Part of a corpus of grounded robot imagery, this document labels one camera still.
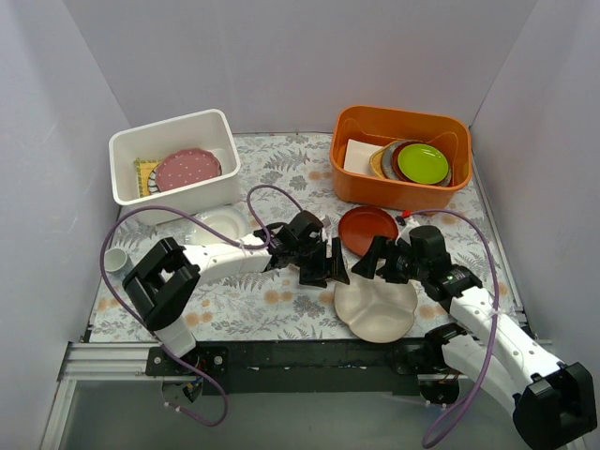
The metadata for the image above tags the beige divided plate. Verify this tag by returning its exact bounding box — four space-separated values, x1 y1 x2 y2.
334 274 418 343

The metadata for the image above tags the red lacquer round plate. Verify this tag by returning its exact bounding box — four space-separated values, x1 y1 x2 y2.
337 206 398 256

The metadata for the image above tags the white deep bowl plate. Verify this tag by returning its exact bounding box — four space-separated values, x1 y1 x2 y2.
186 205 250 246

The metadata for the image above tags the pink polka dot plate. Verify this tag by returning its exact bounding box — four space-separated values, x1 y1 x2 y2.
155 148 221 192

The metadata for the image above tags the yellow woven bamboo mat plate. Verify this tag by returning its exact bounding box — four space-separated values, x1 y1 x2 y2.
134 158 161 198

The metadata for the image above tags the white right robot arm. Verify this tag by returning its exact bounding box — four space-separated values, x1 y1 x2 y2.
352 226 598 449

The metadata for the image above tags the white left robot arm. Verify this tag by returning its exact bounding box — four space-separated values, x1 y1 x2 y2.
122 210 350 375

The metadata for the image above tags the dark red plate in bin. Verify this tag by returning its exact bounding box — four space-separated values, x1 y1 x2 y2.
391 142 409 182

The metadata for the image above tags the grey plate in bin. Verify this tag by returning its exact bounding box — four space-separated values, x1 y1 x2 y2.
382 140 407 181

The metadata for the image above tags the white square plate in bin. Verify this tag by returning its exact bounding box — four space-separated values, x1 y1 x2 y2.
343 140 382 175

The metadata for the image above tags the yellow basket plate in bin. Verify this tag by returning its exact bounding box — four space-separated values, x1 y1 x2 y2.
369 148 385 179

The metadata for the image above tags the white plastic bin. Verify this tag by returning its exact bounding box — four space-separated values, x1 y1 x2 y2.
109 109 241 214

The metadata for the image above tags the orange plastic bin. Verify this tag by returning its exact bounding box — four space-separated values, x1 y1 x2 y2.
329 105 473 211

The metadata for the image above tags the floral patterned table mat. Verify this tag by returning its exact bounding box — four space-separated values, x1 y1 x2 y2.
88 132 524 343

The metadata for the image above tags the lime green plate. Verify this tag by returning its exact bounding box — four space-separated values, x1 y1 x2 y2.
397 143 450 186

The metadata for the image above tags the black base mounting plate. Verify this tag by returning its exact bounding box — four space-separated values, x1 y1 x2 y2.
82 327 535 398

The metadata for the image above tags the small white cup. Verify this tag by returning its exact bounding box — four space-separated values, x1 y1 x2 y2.
103 247 130 274

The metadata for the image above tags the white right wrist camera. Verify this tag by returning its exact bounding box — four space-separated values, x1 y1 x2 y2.
396 211 419 244

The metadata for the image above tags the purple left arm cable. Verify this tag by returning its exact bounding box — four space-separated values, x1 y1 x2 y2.
98 185 308 428

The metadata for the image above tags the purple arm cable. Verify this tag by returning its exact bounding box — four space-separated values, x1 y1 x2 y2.
98 185 308 428
402 208 499 449

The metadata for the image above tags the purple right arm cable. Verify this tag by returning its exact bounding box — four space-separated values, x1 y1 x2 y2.
402 208 499 449

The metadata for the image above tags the aluminium frame rail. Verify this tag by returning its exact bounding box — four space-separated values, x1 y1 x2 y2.
39 339 587 450

